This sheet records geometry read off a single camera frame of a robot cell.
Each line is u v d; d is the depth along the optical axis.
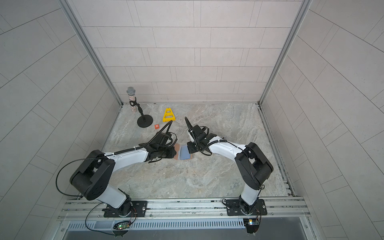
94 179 0.43
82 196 0.43
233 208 0.71
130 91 0.84
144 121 1.04
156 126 1.02
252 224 0.68
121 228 0.64
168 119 1.07
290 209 0.71
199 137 0.68
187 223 0.68
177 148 0.82
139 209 0.71
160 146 0.71
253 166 0.45
